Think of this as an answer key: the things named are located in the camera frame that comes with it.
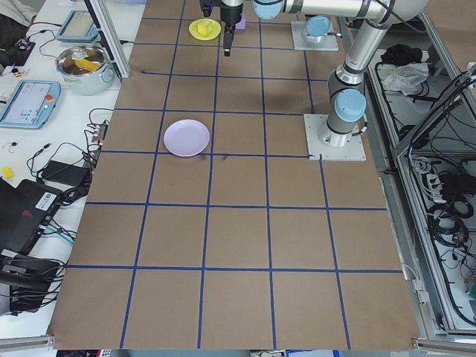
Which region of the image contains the black power adapter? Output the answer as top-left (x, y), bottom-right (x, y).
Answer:
top-left (39, 160), bottom-right (90, 187)

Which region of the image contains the V-shaped metal bar frame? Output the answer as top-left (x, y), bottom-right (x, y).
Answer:
top-left (336, 7), bottom-right (476, 353)

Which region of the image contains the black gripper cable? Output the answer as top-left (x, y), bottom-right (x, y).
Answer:
top-left (366, 0), bottom-right (401, 27)

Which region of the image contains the steel cooking pot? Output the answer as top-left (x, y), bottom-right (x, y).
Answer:
top-left (55, 43), bottom-right (115, 97)

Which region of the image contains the yellow round plate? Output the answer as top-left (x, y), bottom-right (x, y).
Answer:
top-left (188, 18), bottom-right (222, 40)

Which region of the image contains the glass pot lid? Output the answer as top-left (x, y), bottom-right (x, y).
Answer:
top-left (56, 43), bottom-right (109, 75)

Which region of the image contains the aluminium corner bar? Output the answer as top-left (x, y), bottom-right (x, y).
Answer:
top-left (411, 336), bottom-right (476, 353)
top-left (0, 335), bottom-right (56, 350)

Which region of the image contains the black laptop with label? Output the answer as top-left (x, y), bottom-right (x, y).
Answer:
top-left (0, 178), bottom-right (65, 257)

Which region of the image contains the black cloth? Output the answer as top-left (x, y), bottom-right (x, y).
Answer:
top-left (381, 43), bottom-right (425, 66)

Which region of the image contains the black power strip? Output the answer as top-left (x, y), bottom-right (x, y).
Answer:
top-left (86, 121), bottom-right (109, 165)

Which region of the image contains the purple round plate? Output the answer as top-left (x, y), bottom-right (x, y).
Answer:
top-left (163, 118), bottom-right (211, 158)

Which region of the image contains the black docking device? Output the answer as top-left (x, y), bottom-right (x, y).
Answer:
top-left (0, 255), bottom-right (66, 317)

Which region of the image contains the blue teach pendant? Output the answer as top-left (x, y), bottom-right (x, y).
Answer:
top-left (56, 10), bottom-right (100, 42)
top-left (0, 80), bottom-right (62, 130)

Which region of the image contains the white power strip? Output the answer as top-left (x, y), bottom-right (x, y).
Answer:
top-left (423, 173), bottom-right (447, 204)

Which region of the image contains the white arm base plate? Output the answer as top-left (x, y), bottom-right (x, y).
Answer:
top-left (303, 113), bottom-right (367, 161)
top-left (290, 21), bottom-right (340, 51)

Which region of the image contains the aluminium profile post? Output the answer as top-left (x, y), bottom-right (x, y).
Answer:
top-left (83, 0), bottom-right (132, 78)

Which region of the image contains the white crumpled cloth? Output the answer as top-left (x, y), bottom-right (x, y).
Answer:
top-left (385, 62), bottom-right (432, 96)

